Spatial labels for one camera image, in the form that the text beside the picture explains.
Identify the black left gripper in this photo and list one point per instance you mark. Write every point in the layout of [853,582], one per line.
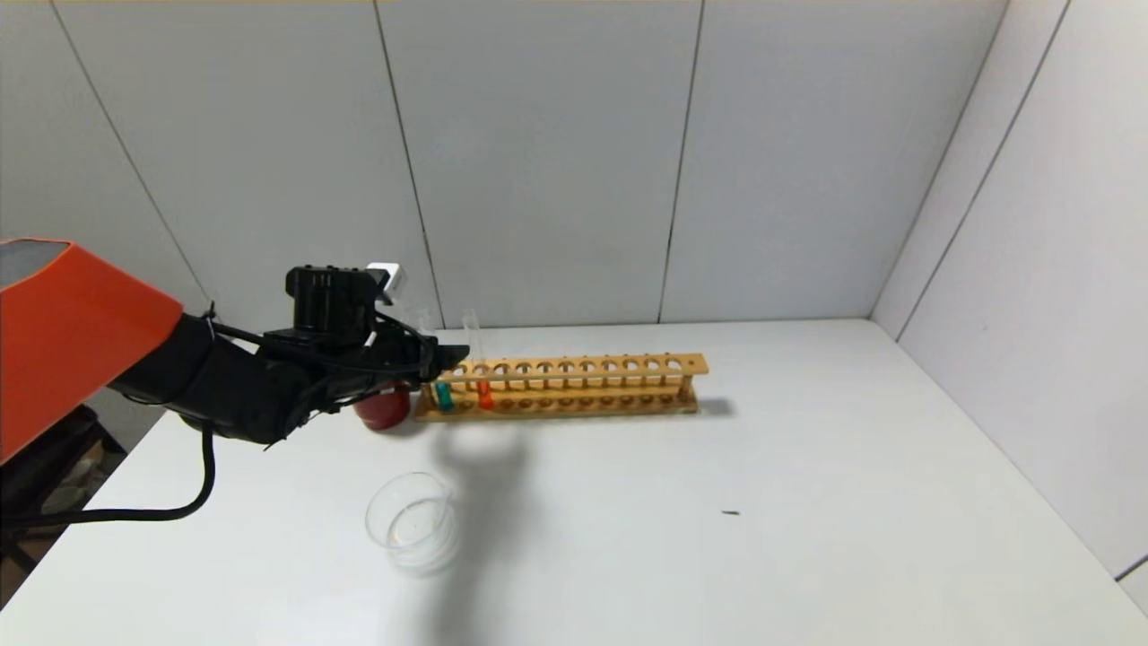
[427,359]

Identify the test tube with blue pigment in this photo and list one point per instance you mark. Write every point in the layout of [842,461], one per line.
[444,397]

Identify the test tube with red pigment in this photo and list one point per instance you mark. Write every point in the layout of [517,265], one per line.
[485,395]

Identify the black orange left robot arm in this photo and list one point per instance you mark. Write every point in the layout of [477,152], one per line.
[72,332]

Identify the wooden test tube rack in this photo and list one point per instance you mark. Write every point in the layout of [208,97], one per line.
[701,366]

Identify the dark red plastic cup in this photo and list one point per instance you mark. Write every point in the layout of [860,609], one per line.
[386,413]

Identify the clear glass beaker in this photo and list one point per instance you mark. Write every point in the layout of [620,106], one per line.
[413,538]

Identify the grey floor clutter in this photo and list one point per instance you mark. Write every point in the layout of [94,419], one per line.
[81,471]

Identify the black shelf unit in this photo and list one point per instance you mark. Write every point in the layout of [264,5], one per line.
[36,475]

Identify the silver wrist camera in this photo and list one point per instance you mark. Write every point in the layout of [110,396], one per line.
[387,280]

